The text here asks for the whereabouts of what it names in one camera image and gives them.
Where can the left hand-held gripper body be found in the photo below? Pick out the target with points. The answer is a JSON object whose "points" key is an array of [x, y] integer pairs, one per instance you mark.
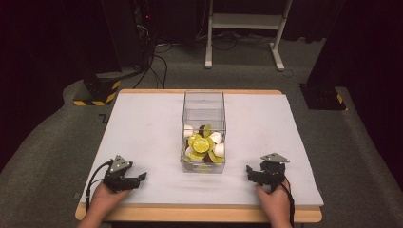
{"points": [[118, 177]]}

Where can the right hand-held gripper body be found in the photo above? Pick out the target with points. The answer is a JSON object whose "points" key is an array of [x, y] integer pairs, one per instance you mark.
{"points": [[272, 172]]}

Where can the pile of coffee capsules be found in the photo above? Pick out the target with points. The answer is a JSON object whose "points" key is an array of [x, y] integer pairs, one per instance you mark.
{"points": [[202, 145]]}

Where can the clear plastic box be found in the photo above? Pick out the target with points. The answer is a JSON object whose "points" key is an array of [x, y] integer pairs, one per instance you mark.
{"points": [[203, 110]]}

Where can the person's left hand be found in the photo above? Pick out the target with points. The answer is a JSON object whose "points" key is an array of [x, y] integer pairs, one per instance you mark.
{"points": [[106, 198]]}

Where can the person's right hand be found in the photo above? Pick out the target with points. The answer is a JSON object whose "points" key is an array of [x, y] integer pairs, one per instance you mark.
{"points": [[274, 202]]}

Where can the white foam mat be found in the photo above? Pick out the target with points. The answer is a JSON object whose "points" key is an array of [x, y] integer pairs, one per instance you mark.
{"points": [[152, 133]]}

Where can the wooden table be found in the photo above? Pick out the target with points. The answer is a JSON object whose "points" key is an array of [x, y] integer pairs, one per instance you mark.
{"points": [[196, 214]]}

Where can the black base with yellow stripes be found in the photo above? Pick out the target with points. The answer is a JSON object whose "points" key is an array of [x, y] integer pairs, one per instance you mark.
{"points": [[100, 88]]}

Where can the black stand base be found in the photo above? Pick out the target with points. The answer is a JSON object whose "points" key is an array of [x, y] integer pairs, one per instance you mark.
{"points": [[321, 96]]}

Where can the black equipment column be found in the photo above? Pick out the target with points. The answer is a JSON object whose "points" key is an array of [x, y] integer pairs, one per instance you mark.
{"points": [[125, 34]]}

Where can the white metal stand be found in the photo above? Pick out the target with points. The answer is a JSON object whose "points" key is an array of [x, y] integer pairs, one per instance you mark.
{"points": [[245, 21]]}

